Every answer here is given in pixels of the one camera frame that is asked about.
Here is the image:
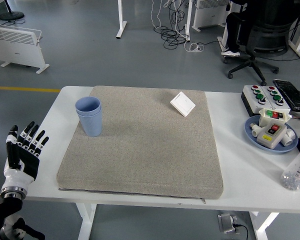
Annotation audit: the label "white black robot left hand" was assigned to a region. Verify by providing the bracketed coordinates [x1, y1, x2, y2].
[1, 121, 50, 191]

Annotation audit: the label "blue ribbed plastic cup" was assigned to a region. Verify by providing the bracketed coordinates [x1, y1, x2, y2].
[75, 96, 102, 118]
[76, 109, 103, 138]

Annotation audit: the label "white push-button control box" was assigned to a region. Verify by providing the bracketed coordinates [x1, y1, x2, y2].
[261, 85, 291, 114]
[241, 84, 268, 117]

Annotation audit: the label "white panel heater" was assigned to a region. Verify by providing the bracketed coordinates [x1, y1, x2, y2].
[191, 0, 232, 32]
[0, 23, 50, 74]

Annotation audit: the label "grey-brown fabric mat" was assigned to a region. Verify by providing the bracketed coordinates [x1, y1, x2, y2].
[56, 85, 225, 201]

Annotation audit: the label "black fan base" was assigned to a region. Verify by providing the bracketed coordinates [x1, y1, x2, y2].
[0, 0, 25, 21]

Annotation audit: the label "white desk leg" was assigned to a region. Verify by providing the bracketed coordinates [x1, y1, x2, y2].
[216, 23, 231, 55]
[183, 0, 194, 42]
[115, 0, 128, 40]

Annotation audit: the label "grey foot pedal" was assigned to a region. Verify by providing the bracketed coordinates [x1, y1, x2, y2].
[217, 212, 240, 235]

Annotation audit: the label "white table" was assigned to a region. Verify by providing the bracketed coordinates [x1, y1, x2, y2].
[4, 85, 300, 240]

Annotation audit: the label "blue round plate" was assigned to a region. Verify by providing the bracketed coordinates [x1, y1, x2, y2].
[244, 115, 300, 154]

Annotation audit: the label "white pipe fitting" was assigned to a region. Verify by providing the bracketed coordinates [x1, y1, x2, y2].
[249, 122, 263, 138]
[281, 127, 298, 147]

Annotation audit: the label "person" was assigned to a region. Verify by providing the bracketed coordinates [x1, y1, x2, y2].
[220, 0, 300, 57]

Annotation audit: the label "clear bottle red cap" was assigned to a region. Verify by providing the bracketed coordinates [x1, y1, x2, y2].
[279, 145, 300, 192]

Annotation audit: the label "black office chair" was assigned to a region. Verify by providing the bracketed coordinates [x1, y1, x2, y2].
[223, 18, 295, 86]

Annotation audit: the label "black device in plastic wrap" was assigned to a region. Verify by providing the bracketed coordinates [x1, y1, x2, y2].
[272, 78, 300, 112]

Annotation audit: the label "white wall switch plate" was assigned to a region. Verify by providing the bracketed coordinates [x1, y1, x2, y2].
[169, 91, 197, 118]

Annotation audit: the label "white hanging cable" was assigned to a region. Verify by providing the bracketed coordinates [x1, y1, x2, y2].
[149, 0, 171, 30]

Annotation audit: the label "black floor cables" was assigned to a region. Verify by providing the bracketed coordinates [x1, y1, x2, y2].
[153, 0, 191, 50]

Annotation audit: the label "white power strip with cable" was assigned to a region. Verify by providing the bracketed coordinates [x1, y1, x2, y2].
[183, 42, 205, 53]

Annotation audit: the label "black pedal cable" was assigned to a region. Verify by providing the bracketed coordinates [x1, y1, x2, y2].
[233, 223, 250, 240]

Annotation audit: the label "beige switch box red button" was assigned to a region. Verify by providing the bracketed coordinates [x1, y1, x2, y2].
[256, 119, 288, 151]

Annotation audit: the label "white switch box green red buttons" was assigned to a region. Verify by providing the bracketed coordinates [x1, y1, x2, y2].
[258, 107, 291, 129]

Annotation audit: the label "white desk frame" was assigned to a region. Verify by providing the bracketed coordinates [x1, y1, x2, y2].
[288, 14, 300, 63]

